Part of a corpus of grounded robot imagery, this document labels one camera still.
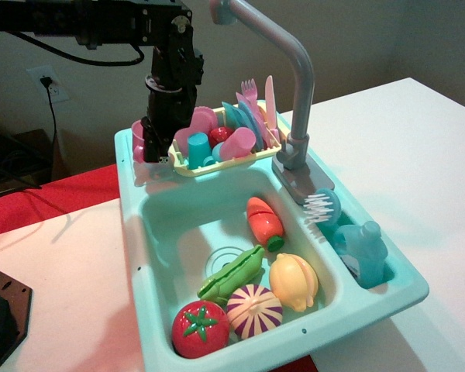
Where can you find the pink toy tumbler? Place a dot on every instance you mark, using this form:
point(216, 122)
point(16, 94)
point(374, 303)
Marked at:
point(239, 144)

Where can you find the orange toy carrot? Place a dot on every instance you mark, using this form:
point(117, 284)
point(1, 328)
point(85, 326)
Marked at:
point(266, 226)

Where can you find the teal toy sink unit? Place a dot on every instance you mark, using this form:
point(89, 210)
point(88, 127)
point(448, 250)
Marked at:
point(182, 226)

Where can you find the teal dish brush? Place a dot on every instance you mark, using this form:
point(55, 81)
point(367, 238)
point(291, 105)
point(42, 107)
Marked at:
point(323, 207)

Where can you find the red toy strawberry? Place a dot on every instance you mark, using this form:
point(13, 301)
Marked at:
point(219, 135)

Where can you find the pink toy fork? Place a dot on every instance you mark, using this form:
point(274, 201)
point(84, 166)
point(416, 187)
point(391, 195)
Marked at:
point(249, 90)

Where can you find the blue toy soap bottle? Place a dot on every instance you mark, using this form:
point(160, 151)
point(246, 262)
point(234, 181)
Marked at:
point(363, 252)

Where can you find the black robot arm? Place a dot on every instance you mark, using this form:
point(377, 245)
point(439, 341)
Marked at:
point(177, 67)

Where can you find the teal toy cup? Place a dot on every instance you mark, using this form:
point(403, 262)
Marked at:
point(198, 150)

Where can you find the red cloth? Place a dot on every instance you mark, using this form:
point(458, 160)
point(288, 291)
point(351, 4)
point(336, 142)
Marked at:
point(57, 198)

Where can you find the red toy tomato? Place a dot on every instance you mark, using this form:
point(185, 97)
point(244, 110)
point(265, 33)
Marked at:
point(200, 328)

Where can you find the white wall outlet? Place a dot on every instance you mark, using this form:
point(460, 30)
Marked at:
point(48, 84)

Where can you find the grey toy faucet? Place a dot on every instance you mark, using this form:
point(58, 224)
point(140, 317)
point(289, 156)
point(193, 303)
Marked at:
point(300, 174)

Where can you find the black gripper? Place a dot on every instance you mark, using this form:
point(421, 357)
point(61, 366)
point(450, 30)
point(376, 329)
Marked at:
point(168, 111)

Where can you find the pink toy cup with handle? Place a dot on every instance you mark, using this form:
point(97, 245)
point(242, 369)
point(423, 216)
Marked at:
point(137, 142)

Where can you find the purple striped toy onion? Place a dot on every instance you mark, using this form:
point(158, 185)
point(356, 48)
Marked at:
point(252, 310)

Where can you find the pink scalloped toy plate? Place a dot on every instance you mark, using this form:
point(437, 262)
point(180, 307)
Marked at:
point(203, 120)

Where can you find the green toy pea pod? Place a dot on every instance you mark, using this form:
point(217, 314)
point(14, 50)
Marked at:
point(220, 286)

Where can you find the yellow dish rack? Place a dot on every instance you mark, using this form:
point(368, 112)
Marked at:
point(224, 164)

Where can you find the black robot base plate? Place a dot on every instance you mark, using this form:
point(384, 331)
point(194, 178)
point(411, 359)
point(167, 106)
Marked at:
point(15, 305)

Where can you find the yellow toy lemon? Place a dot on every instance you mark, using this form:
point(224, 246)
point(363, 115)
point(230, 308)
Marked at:
point(293, 281)

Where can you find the pink toy knife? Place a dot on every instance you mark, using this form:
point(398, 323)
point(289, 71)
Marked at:
point(270, 103)

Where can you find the blue toy plate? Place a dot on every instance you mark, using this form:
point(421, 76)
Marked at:
point(243, 117)

